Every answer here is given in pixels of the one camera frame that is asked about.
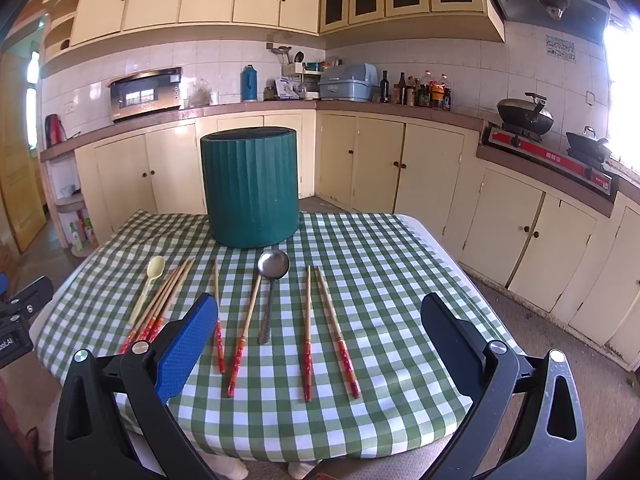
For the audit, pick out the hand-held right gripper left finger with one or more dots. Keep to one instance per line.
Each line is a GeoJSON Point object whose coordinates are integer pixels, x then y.
{"type": "Point", "coordinates": [187, 350]}

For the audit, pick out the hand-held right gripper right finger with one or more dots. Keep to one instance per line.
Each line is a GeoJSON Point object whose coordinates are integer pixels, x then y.
{"type": "Point", "coordinates": [450, 350]}

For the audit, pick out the cream plastic spoon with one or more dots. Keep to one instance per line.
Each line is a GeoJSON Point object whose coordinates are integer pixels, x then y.
{"type": "Point", "coordinates": [155, 267]}

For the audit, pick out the green checked tablecloth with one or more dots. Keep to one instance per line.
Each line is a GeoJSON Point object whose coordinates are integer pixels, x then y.
{"type": "Point", "coordinates": [380, 270]}

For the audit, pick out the plastic bottles on shelf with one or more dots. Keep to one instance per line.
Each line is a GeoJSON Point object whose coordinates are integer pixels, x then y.
{"type": "Point", "coordinates": [82, 232]}

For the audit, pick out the metal spoon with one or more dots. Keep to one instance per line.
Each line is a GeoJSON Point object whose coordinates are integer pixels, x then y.
{"type": "Point", "coordinates": [273, 265]}

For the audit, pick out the yellow wooden door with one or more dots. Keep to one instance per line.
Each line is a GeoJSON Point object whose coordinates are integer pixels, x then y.
{"type": "Point", "coordinates": [17, 170]}

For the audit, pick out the green ribbed utensil holder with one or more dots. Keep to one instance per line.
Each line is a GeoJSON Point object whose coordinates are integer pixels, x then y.
{"type": "Point", "coordinates": [250, 185]}

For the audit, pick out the cream lower kitchen cabinets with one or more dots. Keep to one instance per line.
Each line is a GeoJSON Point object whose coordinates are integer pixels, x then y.
{"type": "Point", "coordinates": [400, 160]}

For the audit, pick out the red electric kettle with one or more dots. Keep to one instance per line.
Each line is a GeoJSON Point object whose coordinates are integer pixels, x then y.
{"type": "Point", "coordinates": [55, 130]}

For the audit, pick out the red gas stove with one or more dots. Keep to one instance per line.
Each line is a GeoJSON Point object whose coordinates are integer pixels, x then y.
{"type": "Point", "coordinates": [550, 157]}

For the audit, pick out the black lidded pot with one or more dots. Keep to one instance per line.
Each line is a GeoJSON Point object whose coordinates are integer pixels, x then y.
{"type": "Point", "coordinates": [590, 145]}

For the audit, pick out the clear plastic bag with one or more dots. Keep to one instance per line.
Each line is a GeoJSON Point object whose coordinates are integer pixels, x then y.
{"type": "Point", "coordinates": [202, 94]}

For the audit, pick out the silver countertop oven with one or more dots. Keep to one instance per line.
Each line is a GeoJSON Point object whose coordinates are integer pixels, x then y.
{"type": "Point", "coordinates": [145, 95]}

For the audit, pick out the row of condiment bottles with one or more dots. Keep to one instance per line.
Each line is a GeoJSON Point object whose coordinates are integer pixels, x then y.
{"type": "Point", "coordinates": [425, 92]}

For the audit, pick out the dark glass bottle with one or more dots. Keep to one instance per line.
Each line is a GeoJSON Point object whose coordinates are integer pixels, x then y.
{"type": "Point", "coordinates": [384, 87]}

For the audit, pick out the blue thermos flask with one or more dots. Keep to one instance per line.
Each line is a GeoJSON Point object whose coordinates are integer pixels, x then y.
{"type": "Point", "coordinates": [249, 84]}

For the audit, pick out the grey-blue dish drainer box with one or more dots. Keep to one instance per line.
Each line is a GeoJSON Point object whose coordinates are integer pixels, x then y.
{"type": "Point", "coordinates": [347, 84]}

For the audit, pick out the black range hood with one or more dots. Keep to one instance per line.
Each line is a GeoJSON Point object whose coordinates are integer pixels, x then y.
{"type": "Point", "coordinates": [547, 0]}

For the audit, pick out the wall utensil rack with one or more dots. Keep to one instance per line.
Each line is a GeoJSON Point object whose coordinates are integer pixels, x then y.
{"type": "Point", "coordinates": [287, 52]}

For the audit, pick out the blue wall sticker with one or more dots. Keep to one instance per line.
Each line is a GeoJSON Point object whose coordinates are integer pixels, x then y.
{"type": "Point", "coordinates": [560, 48]}

